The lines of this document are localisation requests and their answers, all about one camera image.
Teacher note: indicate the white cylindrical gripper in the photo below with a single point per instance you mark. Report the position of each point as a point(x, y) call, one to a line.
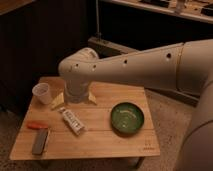
point(74, 92)

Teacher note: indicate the dark wooden cabinet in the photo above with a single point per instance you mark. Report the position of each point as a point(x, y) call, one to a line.
point(33, 40)

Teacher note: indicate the grey rectangular sharpening block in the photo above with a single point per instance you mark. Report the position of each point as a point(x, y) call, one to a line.
point(40, 141)

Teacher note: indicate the clear plastic cup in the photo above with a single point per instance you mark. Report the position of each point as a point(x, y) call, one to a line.
point(42, 92)

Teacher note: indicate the vertical metal pole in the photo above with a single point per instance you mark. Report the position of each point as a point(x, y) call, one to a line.
point(98, 33)

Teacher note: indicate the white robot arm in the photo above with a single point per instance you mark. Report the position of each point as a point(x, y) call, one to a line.
point(182, 67)

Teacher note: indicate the cluttered workbench shelf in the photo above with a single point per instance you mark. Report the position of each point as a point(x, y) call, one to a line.
point(187, 9)

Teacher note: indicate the small white labelled bottle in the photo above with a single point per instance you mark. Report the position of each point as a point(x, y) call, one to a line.
point(71, 119)

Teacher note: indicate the wooden folding table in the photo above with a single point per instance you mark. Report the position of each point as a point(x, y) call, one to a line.
point(99, 140)

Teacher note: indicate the green ceramic bowl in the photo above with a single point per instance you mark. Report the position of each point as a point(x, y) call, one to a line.
point(127, 118)

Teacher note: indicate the orange marker pen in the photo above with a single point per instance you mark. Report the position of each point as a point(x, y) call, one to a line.
point(36, 126)

